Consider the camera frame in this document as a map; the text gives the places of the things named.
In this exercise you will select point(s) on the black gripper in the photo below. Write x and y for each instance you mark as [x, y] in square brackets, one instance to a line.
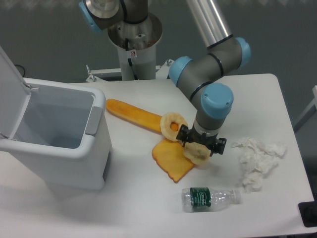
[202, 136]

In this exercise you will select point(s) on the pale round bread roll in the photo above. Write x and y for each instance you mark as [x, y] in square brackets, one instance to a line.
[196, 153]

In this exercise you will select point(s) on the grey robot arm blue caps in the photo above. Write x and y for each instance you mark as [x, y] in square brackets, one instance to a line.
[197, 80]

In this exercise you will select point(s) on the orange toast slice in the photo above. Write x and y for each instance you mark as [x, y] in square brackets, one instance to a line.
[169, 157]

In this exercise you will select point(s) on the clear plastic bottle green label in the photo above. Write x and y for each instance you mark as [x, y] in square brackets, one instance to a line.
[205, 199]

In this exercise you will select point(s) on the long orange baguette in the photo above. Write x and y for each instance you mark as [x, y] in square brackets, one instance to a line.
[134, 115]

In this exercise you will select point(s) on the crumpled white tissue paper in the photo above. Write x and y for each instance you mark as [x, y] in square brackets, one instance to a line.
[257, 160]

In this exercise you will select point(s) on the black device at table edge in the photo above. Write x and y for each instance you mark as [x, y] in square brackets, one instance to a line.
[308, 211]

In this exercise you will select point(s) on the white trash bin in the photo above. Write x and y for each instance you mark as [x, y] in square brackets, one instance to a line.
[61, 134]

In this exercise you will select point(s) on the white open bin lid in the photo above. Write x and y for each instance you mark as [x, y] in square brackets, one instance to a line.
[15, 94]

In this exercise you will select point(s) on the pale ring donut bread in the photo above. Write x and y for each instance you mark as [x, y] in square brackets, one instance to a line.
[165, 125]

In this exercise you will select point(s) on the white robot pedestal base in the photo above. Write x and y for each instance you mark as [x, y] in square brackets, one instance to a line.
[136, 49]

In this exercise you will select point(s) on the white frame at right edge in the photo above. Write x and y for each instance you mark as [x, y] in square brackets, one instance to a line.
[307, 113]

